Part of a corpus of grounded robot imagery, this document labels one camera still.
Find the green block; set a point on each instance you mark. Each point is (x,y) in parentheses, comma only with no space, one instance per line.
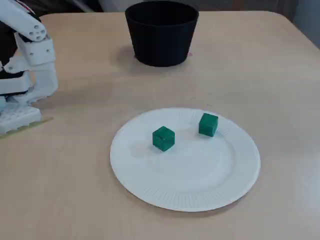
(163,138)
(208,125)

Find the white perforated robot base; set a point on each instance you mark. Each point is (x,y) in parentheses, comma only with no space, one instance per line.
(17,117)

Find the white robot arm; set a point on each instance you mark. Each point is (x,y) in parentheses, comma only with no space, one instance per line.
(42,75)

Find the white paper plate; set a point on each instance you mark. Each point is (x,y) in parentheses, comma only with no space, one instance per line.
(200,175)

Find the black pot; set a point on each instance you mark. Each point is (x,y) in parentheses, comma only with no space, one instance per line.
(162,37)

